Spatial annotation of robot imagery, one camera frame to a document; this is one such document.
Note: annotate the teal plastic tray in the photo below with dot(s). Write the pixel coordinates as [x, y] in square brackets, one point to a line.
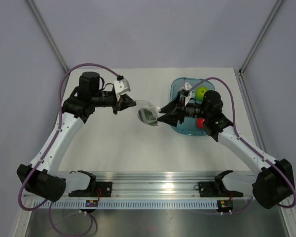
[189, 126]

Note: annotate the aluminium mounting rail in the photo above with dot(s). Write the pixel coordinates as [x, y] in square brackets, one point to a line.
[126, 185]

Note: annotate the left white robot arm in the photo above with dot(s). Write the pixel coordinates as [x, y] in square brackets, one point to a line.
[75, 112]

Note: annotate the aluminium frame post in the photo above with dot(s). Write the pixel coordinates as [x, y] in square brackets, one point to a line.
[33, 8]
[261, 35]

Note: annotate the left small circuit board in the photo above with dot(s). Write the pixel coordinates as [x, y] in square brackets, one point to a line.
[91, 203]

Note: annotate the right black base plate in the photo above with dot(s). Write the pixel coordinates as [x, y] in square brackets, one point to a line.
[210, 189]

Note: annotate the green apple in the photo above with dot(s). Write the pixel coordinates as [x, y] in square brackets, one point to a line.
[201, 93]

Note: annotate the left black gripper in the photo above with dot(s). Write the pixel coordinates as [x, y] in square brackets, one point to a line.
[124, 102]

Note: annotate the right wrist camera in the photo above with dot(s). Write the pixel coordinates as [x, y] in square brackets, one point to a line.
[186, 91]

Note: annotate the white slotted cable duct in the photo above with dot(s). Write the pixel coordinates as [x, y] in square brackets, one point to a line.
[138, 204]

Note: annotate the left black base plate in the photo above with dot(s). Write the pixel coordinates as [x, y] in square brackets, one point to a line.
[106, 188]

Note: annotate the right small circuit board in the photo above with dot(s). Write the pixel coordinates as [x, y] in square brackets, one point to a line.
[225, 205]

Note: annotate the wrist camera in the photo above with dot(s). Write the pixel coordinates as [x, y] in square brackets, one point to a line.
[121, 87]
[186, 91]

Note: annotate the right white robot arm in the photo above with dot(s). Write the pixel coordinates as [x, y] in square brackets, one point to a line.
[271, 181]

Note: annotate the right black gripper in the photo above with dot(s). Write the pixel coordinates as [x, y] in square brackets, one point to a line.
[172, 109]

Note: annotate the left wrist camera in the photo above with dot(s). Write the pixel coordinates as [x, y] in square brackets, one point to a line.
[121, 87]

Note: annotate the red apple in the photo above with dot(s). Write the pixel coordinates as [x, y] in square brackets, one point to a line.
[200, 123]

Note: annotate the small circuit board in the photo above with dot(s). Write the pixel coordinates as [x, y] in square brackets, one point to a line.
[225, 205]
[91, 203]

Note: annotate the right aluminium frame post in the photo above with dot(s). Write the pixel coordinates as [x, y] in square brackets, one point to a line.
[261, 35]

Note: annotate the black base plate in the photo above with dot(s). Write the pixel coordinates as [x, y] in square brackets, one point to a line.
[106, 188]
[210, 189]

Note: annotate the left aluminium frame post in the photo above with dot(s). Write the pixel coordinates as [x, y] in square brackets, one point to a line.
[33, 8]

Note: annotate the clear zip top bag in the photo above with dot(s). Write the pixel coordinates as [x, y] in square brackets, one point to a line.
[147, 105]

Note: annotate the dark green avocado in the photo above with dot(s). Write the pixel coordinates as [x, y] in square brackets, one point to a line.
[147, 117]

